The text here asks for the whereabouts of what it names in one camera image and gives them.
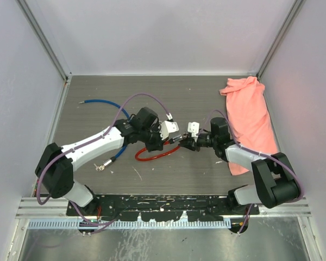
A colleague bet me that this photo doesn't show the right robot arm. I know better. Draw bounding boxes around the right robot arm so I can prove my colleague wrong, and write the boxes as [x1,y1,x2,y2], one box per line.
[179,117,303,214]

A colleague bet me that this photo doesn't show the pink cloth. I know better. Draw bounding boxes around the pink cloth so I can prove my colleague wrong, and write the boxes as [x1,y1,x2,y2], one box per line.
[219,76,278,176]

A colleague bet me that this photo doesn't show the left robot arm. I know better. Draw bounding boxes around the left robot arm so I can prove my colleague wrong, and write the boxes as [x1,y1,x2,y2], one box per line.
[35,107,175,215]

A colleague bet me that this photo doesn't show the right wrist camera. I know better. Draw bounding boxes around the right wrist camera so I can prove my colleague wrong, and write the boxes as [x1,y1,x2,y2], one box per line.
[187,122,200,138]

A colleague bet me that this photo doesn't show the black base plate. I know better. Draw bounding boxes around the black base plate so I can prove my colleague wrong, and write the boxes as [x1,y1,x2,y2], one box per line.
[79,194,248,222]

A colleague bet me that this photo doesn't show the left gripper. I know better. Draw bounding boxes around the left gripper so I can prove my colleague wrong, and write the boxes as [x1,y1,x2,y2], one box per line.
[139,123,169,153]

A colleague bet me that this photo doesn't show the blue lock keys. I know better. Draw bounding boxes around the blue lock keys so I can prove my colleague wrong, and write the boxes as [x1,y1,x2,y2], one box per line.
[94,164,105,171]

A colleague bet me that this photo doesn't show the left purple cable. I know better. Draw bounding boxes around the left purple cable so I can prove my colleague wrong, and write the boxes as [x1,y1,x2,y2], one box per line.
[35,92,174,236]

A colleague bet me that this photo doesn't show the blue cable lock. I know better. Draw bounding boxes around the blue cable lock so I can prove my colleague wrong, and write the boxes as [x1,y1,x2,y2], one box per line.
[79,99,127,168]

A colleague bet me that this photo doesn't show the red cable lock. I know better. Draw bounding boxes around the red cable lock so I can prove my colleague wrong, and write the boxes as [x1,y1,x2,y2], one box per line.
[134,145,180,162]

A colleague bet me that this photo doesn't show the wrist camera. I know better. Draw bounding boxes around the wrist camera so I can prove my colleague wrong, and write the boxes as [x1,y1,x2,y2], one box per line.
[187,122,200,138]
[160,121,179,140]

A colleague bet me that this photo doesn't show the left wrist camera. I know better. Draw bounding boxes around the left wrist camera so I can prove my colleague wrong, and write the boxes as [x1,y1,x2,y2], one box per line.
[160,121,179,140]

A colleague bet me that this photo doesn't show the slotted cable duct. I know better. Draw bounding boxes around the slotted cable duct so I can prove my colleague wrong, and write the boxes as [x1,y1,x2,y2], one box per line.
[28,217,231,230]

